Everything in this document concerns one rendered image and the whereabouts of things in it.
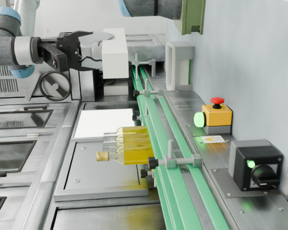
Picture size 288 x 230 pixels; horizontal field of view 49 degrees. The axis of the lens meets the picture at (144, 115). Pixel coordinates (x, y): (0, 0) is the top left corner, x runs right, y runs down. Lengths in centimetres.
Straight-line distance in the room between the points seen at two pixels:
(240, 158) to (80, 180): 74
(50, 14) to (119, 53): 425
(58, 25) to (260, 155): 447
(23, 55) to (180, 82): 73
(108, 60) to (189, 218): 39
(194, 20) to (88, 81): 115
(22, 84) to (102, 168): 115
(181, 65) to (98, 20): 360
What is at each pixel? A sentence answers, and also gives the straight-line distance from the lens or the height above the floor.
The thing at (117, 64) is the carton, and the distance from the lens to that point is 75.
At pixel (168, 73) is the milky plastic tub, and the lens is 153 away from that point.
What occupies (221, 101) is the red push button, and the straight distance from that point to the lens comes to 92.
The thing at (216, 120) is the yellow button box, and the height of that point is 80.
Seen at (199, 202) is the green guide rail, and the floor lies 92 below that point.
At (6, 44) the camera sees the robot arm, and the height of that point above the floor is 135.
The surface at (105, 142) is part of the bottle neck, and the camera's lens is 123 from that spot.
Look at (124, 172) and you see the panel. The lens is 129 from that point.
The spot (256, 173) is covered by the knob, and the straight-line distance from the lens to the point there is 66.
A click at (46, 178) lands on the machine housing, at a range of 131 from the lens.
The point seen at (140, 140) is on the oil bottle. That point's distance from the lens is 118.
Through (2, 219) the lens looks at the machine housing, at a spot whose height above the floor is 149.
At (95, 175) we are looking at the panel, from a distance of 128.
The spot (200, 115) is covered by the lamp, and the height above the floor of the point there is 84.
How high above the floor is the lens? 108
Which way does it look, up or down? 4 degrees down
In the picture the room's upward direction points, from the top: 93 degrees counter-clockwise
